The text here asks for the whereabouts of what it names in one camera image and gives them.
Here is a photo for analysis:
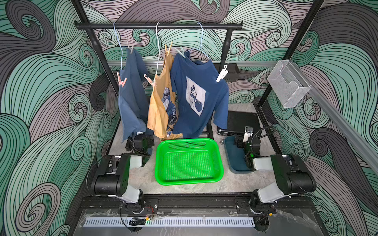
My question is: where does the teal plastic tray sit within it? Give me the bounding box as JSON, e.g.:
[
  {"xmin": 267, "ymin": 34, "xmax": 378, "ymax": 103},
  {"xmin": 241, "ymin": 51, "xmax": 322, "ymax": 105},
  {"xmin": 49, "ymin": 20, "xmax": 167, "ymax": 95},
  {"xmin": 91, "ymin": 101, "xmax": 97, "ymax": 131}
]
[{"xmin": 224, "ymin": 136, "xmax": 255, "ymax": 174}]

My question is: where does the slate blue t-shirt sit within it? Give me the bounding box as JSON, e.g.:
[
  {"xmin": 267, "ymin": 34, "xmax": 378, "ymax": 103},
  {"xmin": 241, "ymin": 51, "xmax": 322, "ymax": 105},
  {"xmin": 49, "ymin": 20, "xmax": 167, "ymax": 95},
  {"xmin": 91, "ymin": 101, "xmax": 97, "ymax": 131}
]
[{"xmin": 118, "ymin": 49, "xmax": 151, "ymax": 141}]

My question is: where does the black ribbed case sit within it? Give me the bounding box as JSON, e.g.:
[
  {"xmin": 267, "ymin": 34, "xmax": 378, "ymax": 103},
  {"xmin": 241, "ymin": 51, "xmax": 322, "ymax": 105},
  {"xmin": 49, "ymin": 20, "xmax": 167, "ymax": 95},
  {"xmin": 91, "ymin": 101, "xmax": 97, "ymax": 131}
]
[{"xmin": 217, "ymin": 111, "xmax": 261, "ymax": 136}]

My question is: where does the green plastic basket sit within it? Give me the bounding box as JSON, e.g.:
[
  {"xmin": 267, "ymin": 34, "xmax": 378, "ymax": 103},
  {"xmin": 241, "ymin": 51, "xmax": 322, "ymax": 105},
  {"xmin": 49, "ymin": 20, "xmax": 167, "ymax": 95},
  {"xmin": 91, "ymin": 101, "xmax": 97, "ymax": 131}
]
[{"xmin": 155, "ymin": 138, "xmax": 224, "ymax": 186}]

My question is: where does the clear mesh wall bin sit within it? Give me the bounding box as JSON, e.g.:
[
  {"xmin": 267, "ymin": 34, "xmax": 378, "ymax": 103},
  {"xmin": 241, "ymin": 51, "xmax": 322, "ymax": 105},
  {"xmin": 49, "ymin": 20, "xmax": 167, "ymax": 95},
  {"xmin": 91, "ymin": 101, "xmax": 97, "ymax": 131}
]
[{"xmin": 268, "ymin": 60, "xmax": 311, "ymax": 108}]

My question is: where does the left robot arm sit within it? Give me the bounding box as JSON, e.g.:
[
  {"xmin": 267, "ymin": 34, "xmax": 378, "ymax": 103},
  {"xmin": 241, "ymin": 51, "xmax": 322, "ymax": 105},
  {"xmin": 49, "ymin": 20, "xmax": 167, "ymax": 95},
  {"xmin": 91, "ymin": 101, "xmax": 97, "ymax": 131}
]
[{"xmin": 86, "ymin": 133, "xmax": 155, "ymax": 208}]

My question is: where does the grey clothespin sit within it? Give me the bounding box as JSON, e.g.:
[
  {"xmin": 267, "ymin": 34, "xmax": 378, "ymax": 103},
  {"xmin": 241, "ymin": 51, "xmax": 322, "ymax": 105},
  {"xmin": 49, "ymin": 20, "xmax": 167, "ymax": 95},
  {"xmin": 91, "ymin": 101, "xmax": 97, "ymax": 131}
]
[{"xmin": 127, "ymin": 41, "xmax": 134, "ymax": 54}]

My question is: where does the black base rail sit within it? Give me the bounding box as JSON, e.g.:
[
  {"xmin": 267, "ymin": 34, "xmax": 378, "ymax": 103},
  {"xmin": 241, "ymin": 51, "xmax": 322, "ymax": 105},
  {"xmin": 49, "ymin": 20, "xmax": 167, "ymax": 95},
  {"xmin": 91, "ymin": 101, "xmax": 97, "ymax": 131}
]
[{"xmin": 79, "ymin": 192, "xmax": 315, "ymax": 215}]

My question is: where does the white wire hanger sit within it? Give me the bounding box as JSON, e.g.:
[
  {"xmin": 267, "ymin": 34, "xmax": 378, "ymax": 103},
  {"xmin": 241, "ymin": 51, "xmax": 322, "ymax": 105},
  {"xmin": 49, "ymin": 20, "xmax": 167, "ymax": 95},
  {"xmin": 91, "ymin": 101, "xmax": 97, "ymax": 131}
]
[{"xmin": 155, "ymin": 22, "xmax": 161, "ymax": 76}]

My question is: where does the pink clothespin on tan shirt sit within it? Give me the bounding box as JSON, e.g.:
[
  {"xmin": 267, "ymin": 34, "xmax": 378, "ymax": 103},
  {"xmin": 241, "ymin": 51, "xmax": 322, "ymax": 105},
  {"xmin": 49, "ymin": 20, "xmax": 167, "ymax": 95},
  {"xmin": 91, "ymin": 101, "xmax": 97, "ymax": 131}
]
[{"xmin": 144, "ymin": 74, "xmax": 155, "ymax": 87}]

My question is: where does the navy Mickey print t-shirt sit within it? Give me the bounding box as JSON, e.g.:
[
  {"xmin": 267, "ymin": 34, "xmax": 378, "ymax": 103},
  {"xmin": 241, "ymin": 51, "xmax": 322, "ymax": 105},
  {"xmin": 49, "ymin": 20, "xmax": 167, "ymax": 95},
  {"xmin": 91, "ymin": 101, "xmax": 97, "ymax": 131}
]
[{"xmin": 170, "ymin": 50, "xmax": 229, "ymax": 138}]

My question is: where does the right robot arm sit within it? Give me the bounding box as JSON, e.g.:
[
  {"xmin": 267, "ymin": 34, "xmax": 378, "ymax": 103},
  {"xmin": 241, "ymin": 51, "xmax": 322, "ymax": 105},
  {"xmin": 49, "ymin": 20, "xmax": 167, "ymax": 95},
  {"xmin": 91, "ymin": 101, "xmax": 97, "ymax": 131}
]
[{"xmin": 234, "ymin": 136, "xmax": 317, "ymax": 207}]

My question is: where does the light blue wire hanger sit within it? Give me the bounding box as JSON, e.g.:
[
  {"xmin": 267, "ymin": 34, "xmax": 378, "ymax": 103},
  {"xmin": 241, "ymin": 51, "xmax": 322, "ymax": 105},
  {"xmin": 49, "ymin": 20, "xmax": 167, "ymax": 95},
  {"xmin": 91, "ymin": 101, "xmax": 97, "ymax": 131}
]
[{"xmin": 197, "ymin": 22, "xmax": 211, "ymax": 61}]

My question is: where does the white slotted cable duct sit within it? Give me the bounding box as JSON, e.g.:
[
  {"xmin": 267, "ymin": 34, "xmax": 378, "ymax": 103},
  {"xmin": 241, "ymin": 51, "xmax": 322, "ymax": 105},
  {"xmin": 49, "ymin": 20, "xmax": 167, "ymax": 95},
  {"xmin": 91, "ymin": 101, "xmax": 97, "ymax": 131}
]
[{"xmin": 83, "ymin": 216, "xmax": 255, "ymax": 228}]

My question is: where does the black clothes rack frame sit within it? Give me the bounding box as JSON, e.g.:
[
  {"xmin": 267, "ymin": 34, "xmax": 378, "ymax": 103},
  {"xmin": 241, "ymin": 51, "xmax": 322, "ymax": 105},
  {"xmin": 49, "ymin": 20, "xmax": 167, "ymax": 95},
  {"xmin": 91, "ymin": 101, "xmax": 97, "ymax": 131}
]
[{"xmin": 73, "ymin": 20, "xmax": 243, "ymax": 151}]

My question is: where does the tan cartoon print t-shirt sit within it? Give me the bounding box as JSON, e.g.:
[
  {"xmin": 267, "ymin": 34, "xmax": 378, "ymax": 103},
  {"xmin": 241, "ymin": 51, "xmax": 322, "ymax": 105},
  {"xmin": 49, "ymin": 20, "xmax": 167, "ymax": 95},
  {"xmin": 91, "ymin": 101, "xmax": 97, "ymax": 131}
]
[{"xmin": 147, "ymin": 50, "xmax": 183, "ymax": 140}]

